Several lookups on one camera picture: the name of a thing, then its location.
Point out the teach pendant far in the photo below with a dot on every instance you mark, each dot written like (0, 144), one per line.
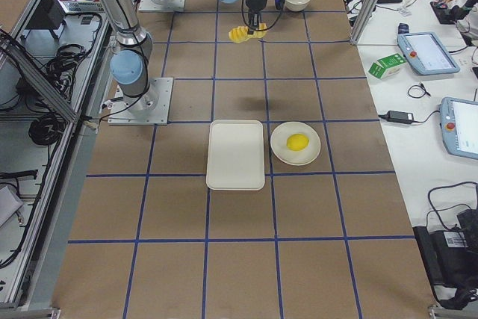
(426, 54)

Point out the cream rectangular tray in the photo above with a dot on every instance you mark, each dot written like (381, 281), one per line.
(235, 156)

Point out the cream round plate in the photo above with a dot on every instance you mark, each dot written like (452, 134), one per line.
(280, 135)

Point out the teach pendant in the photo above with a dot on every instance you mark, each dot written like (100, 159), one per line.
(459, 126)
(426, 54)

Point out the yellow sliced bread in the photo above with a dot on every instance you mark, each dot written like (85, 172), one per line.
(243, 33)

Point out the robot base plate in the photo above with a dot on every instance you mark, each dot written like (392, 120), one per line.
(151, 109)

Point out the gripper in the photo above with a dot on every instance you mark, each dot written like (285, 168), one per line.
(255, 2)

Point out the teach pendant near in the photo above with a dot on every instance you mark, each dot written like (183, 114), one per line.
(459, 126)

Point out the yellow lemon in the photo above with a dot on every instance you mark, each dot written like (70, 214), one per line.
(297, 142)

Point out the green white carton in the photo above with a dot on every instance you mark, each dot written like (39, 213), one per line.
(387, 66)

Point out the black power adapter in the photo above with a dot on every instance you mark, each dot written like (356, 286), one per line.
(400, 117)

